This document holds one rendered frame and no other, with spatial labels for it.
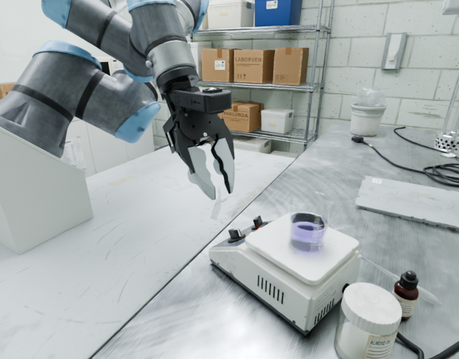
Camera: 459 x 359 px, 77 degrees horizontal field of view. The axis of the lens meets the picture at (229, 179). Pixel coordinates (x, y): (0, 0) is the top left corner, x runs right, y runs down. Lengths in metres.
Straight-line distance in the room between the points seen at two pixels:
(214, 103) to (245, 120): 2.28
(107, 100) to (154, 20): 0.22
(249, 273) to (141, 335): 0.16
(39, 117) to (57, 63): 0.11
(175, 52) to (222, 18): 2.29
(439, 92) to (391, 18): 0.67
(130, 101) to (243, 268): 0.43
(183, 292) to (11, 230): 0.32
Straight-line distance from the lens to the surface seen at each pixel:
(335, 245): 0.43
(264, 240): 0.42
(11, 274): 0.61
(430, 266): 0.61
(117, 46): 0.61
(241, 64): 2.73
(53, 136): 0.66
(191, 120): 0.46
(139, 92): 0.69
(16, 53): 3.34
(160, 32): 0.51
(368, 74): 2.79
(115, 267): 0.54
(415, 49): 2.78
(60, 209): 0.65
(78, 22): 0.63
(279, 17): 2.63
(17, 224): 0.62
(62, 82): 0.68
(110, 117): 0.67
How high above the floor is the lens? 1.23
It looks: 24 degrees down
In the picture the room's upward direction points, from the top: straight up
